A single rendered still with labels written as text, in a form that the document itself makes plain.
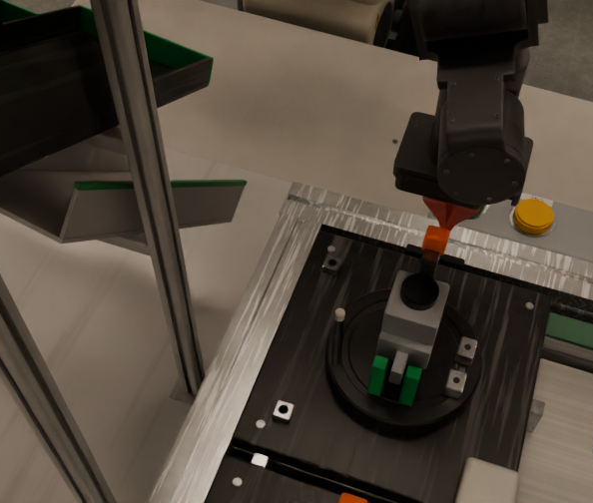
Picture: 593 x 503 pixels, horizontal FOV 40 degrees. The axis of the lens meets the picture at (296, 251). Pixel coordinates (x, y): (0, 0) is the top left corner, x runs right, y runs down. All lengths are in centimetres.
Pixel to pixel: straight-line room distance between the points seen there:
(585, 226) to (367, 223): 23
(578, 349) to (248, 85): 57
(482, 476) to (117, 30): 45
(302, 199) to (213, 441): 29
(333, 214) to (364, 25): 54
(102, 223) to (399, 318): 24
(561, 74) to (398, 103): 147
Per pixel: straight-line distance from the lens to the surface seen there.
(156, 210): 61
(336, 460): 72
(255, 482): 71
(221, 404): 76
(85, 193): 58
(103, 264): 97
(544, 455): 81
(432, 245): 72
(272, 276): 82
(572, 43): 269
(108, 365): 90
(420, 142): 68
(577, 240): 89
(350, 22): 135
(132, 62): 50
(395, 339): 68
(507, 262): 86
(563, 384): 85
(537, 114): 115
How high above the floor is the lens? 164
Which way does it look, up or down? 54 degrees down
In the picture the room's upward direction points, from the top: 1 degrees clockwise
